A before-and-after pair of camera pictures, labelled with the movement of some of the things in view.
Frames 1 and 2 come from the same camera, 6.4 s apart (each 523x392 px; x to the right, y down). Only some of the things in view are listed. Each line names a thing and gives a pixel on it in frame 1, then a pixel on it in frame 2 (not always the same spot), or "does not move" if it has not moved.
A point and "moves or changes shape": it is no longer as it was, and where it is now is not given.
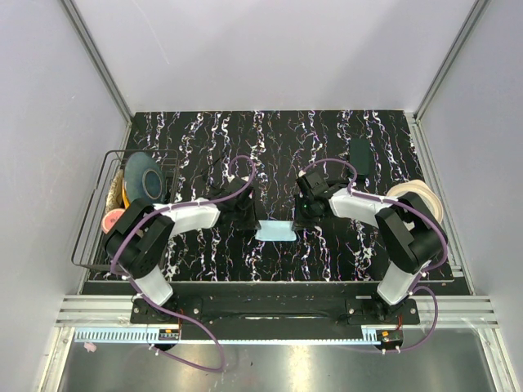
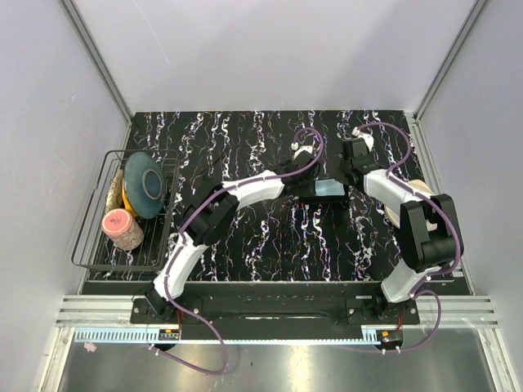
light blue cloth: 275,230 moves or changes shape
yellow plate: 126,198 does not move
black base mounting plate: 277,313 does not move
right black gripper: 300,222 → 341,176
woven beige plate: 114,198 does not move
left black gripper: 252,224 → 310,191
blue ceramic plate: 144,178 does not move
